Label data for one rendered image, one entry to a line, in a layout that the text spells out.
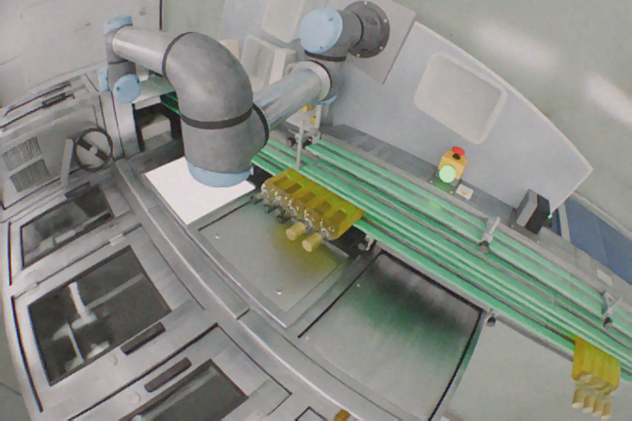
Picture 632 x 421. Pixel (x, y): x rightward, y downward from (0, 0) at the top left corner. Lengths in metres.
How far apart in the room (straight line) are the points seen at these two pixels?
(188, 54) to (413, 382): 0.84
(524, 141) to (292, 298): 0.76
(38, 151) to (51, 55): 2.74
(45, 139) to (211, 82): 1.14
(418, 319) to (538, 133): 0.62
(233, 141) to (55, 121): 1.11
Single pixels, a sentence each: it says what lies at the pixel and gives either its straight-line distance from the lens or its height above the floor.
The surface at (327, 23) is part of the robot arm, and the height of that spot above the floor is 0.99.
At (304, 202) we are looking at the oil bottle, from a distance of 0.80.
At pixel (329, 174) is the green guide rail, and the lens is 0.87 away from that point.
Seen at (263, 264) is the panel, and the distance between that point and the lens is 0.84.
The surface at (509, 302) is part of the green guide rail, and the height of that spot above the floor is 0.91.
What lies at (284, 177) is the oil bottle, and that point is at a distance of 0.90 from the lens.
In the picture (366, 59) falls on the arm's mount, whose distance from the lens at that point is 0.91.
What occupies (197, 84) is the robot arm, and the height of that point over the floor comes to 1.38.
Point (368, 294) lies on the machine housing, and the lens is 0.86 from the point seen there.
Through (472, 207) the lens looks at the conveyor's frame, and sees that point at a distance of 0.78.
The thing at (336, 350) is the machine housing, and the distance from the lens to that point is 0.76.
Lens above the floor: 1.55
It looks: 42 degrees down
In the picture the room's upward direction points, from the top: 121 degrees counter-clockwise
